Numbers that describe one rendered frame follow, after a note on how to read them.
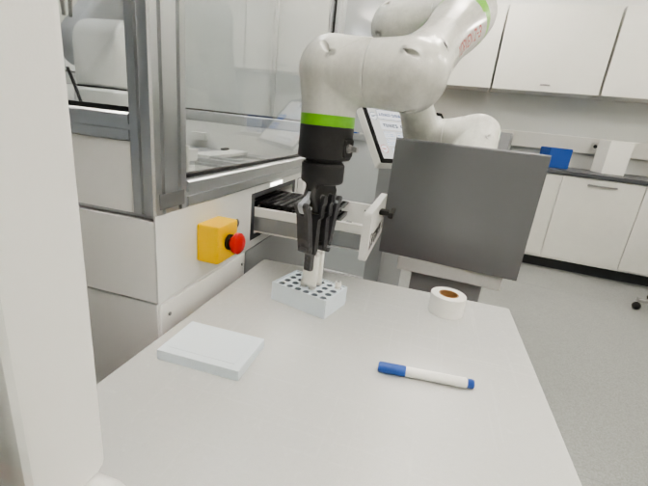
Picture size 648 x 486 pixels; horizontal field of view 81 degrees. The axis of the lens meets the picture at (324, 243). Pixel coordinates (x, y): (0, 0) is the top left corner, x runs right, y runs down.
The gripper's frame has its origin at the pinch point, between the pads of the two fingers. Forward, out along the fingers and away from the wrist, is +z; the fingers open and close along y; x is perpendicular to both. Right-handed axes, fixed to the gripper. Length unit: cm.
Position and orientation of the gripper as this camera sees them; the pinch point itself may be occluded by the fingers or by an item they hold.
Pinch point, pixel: (312, 267)
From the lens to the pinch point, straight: 72.8
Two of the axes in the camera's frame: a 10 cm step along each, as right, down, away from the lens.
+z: -1.0, 9.5, 3.1
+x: -8.5, -2.4, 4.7
